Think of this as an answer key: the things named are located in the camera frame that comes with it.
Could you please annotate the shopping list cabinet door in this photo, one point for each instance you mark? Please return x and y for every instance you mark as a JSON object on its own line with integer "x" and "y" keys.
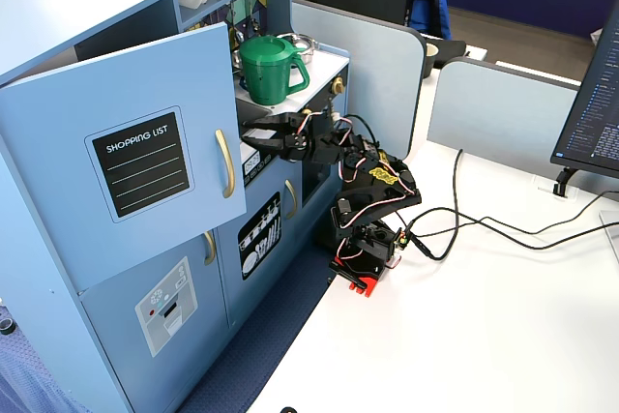
{"x": 58, "y": 118}

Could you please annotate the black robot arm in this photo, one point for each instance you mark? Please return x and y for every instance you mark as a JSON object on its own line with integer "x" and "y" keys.
{"x": 406, "y": 190}

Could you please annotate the gold toy faucet knob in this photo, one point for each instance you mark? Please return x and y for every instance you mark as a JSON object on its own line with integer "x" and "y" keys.
{"x": 338, "y": 85}

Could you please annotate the silver toy pot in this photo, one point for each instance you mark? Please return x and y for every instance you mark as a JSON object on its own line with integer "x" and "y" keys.
{"x": 302, "y": 45}

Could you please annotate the black monitor mount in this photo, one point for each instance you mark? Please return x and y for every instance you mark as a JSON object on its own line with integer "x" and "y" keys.
{"x": 563, "y": 181}

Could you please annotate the red table clamp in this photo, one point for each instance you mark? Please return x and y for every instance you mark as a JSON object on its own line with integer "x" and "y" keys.
{"x": 370, "y": 285}

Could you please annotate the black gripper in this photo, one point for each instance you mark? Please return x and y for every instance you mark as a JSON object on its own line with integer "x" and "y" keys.
{"x": 285, "y": 141}

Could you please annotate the light blue toy kitchen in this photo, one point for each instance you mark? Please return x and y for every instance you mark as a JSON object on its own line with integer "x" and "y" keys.
{"x": 43, "y": 11}

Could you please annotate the ice dispenser decal door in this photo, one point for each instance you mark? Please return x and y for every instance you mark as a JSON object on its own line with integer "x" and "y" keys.
{"x": 121, "y": 360}

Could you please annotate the green plastic pitcher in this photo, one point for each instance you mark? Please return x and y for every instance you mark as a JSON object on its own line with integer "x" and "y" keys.
{"x": 266, "y": 74}

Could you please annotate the large light blue desk divider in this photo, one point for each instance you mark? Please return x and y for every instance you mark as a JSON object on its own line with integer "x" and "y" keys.
{"x": 377, "y": 74}

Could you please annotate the small light blue desk divider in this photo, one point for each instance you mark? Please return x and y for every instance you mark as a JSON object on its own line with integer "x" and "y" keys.
{"x": 498, "y": 118}

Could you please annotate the dishwasher decal cabinet door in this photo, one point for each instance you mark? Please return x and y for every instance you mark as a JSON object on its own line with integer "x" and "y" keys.
{"x": 232, "y": 297}

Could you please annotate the monitor showing code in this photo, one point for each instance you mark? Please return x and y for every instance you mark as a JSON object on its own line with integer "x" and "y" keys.
{"x": 595, "y": 103}

